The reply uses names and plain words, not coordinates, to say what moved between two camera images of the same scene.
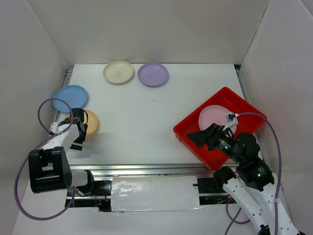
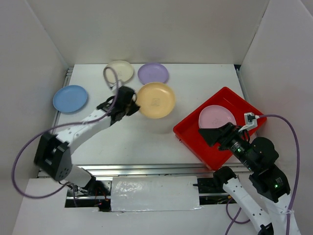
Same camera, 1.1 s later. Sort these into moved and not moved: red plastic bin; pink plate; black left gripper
Moved: black left gripper
Not moved: pink plate; red plastic bin
